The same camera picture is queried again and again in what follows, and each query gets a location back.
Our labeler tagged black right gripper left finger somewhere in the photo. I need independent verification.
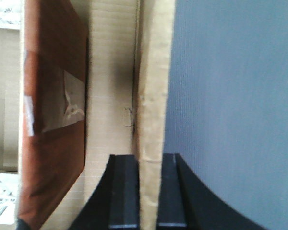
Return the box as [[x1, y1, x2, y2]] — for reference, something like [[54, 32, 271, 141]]
[[71, 155, 140, 230]]

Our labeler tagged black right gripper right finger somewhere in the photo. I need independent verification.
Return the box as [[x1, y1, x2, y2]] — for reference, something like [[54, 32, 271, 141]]
[[156, 153, 262, 230]]

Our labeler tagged large brown cardboard box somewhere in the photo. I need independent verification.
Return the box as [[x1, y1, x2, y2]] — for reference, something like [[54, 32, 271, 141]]
[[14, 0, 176, 230]]

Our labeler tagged brown inner cardboard packet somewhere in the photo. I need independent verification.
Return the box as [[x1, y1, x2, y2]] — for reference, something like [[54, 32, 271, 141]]
[[17, 0, 87, 230]]

